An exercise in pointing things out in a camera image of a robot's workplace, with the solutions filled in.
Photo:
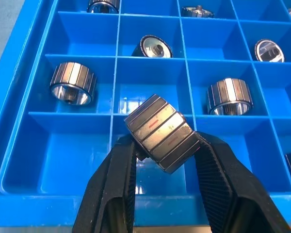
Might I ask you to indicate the blue compartment tray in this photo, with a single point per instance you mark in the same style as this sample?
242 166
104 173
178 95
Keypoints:
70 157

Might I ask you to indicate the perforated steel tray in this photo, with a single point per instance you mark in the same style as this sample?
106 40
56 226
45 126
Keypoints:
208 230

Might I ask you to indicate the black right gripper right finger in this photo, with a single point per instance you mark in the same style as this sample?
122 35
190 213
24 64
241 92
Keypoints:
220 182

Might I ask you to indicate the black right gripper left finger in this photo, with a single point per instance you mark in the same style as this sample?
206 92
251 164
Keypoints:
104 194

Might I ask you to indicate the blue plastic table cover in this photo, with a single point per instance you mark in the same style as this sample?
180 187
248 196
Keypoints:
0 36

